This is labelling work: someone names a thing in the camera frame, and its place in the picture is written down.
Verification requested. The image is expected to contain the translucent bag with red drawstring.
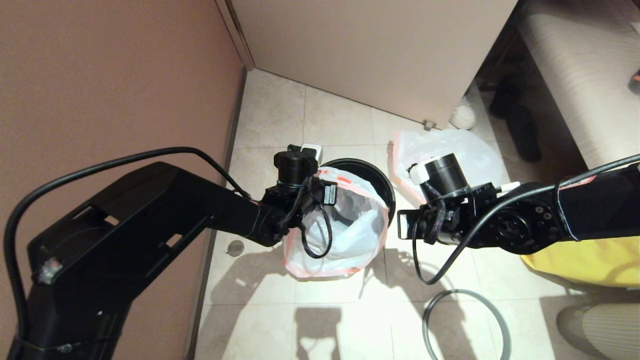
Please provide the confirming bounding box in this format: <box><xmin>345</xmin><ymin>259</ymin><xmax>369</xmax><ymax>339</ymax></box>
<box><xmin>390</xmin><ymin>129</ymin><xmax>511</xmax><ymax>206</ymax></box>

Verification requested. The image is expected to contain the white red-printed plastic bag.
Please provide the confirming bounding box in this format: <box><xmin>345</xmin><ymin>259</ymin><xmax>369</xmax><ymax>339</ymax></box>
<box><xmin>282</xmin><ymin>167</ymin><xmax>391</xmax><ymax>280</ymax></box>

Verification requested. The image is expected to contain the grey door frame strip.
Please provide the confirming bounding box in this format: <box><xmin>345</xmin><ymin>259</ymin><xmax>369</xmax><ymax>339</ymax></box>
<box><xmin>215</xmin><ymin>0</ymin><xmax>257</xmax><ymax>72</ymax></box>

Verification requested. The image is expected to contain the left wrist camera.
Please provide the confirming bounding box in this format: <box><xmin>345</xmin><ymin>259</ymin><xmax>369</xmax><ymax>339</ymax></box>
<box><xmin>287</xmin><ymin>143</ymin><xmax>323</xmax><ymax>161</ymax></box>

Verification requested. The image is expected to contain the long black left arm cable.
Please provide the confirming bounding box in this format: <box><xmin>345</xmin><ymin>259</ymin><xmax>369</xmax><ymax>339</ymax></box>
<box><xmin>4</xmin><ymin>146</ymin><xmax>252</xmax><ymax>346</ymax></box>

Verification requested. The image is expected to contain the black looped gripper cable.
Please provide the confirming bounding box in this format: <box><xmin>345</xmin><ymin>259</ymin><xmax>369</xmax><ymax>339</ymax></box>
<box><xmin>300</xmin><ymin>200</ymin><xmax>334</xmax><ymax>260</ymax></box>

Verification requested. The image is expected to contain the ribbed cream vase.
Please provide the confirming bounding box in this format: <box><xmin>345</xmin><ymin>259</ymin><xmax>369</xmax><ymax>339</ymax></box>
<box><xmin>556</xmin><ymin>302</ymin><xmax>640</xmax><ymax>360</ymax></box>

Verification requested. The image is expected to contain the black round trash bin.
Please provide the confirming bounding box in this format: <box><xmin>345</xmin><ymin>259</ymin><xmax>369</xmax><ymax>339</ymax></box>
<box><xmin>320</xmin><ymin>158</ymin><xmax>397</xmax><ymax>221</ymax></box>

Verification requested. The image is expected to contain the black corrugated cable sleeve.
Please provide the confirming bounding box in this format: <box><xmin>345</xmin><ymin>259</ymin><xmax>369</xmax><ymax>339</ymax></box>
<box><xmin>424</xmin><ymin>185</ymin><xmax>447</xmax><ymax>244</ymax></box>

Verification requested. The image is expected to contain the yellow fabric bag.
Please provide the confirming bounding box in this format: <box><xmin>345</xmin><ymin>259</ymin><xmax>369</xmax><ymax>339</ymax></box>
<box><xmin>520</xmin><ymin>235</ymin><xmax>640</xmax><ymax>288</ymax></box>

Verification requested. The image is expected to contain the white cabinet door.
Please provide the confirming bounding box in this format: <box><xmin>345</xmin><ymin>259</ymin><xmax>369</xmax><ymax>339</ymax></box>
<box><xmin>227</xmin><ymin>0</ymin><xmax>518</xmax><ymax>130</ymax></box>

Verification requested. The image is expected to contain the grey bin retaining ring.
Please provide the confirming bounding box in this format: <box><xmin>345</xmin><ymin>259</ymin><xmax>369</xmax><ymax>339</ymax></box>
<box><xmin>421</xmin><ymin>288</ymin><xmax>512</xmax><ymax>360</ymax></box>

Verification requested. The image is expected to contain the beige woodgrain table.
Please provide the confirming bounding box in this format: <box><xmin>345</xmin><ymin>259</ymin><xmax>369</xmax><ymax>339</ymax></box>
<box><xmin>517</xmin><ymin>0</ymin><xmax>640</xmax><ymax>171</ymax></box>

